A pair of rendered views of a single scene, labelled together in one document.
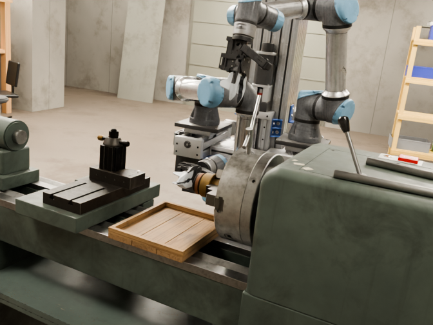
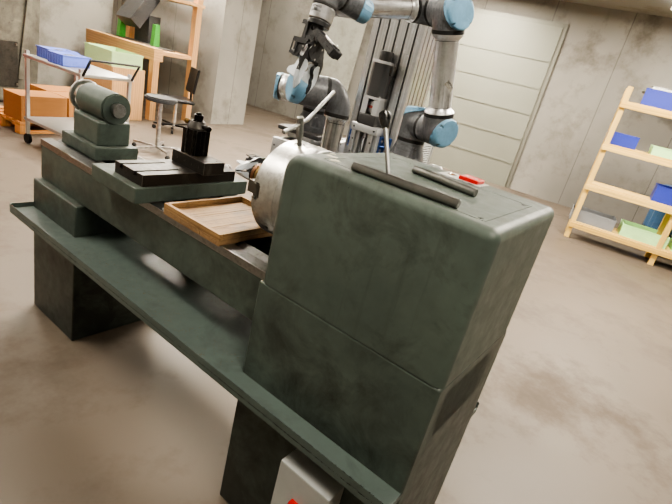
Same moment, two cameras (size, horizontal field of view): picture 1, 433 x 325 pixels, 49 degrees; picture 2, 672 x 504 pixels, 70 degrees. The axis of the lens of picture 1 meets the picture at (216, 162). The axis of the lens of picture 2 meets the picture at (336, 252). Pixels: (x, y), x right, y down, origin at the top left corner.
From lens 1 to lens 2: 49 cm
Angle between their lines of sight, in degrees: 10
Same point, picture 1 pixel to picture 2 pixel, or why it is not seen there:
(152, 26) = (347, 55)
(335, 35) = (442, 43)
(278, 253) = (292, 243)
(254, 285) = (269, 275)
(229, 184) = (268, 171)
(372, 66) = (576, 130)
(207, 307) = (236, 295)
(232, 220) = (266, 209)
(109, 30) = not seen: hidden behind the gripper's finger
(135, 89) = not seen: hidden behind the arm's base
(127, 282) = (176, 260)
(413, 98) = (616, 173)
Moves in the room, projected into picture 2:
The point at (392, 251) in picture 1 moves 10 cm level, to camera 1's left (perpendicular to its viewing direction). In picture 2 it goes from (389, 254) to (348, 242)
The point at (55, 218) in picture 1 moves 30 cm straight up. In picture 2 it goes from (119, 187) to (125, 103)
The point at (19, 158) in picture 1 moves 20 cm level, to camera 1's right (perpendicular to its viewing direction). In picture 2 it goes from (117, 133) to (158, 144)
